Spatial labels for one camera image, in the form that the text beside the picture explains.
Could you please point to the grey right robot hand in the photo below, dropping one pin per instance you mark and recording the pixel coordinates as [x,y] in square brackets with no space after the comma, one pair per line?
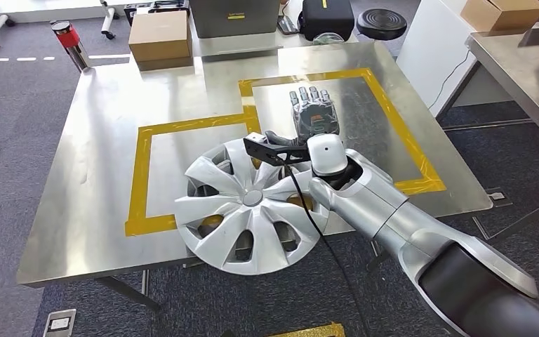
[316,118]

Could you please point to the grey plastic wheel cover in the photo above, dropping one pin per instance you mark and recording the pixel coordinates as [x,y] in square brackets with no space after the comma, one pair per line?
[232,223]

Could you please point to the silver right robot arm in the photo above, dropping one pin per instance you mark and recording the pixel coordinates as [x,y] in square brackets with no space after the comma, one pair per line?
[381,204]

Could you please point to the steel workbench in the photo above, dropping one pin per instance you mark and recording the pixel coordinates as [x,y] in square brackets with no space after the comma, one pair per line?
[93,163]

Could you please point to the clear plastic bag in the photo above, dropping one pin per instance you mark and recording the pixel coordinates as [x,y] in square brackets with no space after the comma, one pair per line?
[329,38]

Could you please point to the black handheld device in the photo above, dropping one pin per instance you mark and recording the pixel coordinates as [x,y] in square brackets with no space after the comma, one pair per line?
[288,25]

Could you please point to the black carry bag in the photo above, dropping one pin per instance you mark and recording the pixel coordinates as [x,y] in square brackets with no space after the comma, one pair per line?
[327,18]

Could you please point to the steel table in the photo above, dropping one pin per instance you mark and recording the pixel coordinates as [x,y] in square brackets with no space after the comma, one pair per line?
[241,44]
[516,69]

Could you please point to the black round stool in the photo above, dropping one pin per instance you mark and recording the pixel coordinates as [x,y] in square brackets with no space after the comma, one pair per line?
[381,23]

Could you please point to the white partition panel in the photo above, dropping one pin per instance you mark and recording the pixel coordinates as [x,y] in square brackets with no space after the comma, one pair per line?
[427,51]

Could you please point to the grey equipment case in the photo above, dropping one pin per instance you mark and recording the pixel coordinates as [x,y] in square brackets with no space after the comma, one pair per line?
[234,16]

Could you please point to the brown cardboard box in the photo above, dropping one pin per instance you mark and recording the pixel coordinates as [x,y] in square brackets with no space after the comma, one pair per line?
[502,14]
[160,37]

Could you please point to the dark floor socket box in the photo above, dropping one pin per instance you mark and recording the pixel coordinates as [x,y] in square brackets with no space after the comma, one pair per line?
[498,197]

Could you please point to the red-topped chrome stanchion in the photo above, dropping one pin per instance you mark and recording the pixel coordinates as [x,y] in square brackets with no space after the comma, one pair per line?
[72,42]

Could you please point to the steel floor socket box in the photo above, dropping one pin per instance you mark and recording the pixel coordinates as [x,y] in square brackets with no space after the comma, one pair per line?
[59,323]

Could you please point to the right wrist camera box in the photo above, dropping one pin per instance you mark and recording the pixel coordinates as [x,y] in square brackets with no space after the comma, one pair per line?
[262,148]

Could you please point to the white wheeled frame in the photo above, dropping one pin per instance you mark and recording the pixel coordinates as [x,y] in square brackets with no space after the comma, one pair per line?
[41,9]

